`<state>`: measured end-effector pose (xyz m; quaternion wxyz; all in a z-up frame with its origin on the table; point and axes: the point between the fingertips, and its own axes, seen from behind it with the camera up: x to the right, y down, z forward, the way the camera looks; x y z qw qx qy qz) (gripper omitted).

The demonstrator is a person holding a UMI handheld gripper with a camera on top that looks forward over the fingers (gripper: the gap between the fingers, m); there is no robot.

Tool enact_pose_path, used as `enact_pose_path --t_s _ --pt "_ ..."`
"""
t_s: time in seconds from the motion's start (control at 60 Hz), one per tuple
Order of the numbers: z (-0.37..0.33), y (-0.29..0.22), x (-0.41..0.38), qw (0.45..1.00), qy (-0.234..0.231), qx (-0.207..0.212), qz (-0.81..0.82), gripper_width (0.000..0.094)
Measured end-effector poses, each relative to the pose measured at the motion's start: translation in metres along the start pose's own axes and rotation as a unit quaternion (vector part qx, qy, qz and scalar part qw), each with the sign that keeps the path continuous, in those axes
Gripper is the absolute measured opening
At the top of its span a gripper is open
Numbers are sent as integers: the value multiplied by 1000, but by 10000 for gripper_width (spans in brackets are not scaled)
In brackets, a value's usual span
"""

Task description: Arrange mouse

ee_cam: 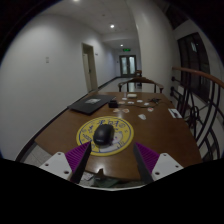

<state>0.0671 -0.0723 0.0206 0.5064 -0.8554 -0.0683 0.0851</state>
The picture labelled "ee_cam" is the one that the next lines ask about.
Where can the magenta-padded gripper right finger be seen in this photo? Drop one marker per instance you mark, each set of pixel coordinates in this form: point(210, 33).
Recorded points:
point(165, 165)

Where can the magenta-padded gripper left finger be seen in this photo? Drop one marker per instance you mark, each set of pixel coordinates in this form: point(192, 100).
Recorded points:
point(57, 164)

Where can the black computer mouse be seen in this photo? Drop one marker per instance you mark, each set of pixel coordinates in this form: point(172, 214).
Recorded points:
point(104, 134)

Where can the round yellow cartoon mouse pad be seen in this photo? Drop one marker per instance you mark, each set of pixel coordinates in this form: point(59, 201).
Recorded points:
point(125, 133)

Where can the white booklet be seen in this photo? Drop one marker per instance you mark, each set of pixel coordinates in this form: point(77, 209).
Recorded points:
point(175, 113)

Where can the small white card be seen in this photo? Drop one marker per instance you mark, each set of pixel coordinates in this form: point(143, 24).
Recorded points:
point(142, 116)

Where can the dark closed laptop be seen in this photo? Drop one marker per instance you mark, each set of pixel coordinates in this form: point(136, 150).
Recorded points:
point(90, 104)

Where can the white paper card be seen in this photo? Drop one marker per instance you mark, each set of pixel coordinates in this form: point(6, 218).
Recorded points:
point(132, 95)

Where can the small black box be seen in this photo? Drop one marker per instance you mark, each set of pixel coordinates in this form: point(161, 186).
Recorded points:
point(113, 103)

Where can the wooden armchair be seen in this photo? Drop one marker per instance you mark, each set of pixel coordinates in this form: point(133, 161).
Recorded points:
point(140, 80)

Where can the wood-topped black metal railing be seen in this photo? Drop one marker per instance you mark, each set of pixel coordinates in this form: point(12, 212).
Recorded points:
point(196, 73)

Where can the beige side door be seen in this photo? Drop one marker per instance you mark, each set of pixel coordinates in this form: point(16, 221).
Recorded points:
point(90, 70)

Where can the glass double door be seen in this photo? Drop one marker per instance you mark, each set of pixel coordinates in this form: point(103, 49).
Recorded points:
point(128, 65)

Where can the dark framed window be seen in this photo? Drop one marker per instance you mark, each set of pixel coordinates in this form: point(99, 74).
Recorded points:
point(193, 60)

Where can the green exit sign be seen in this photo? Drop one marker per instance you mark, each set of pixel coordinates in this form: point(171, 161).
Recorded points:
point(126, 50)

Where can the round ceiling lights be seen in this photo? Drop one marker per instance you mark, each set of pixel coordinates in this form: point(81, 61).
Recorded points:
point(112, 26)

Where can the white wall switch plate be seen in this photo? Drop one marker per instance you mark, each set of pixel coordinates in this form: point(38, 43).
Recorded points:
point(47, 60)

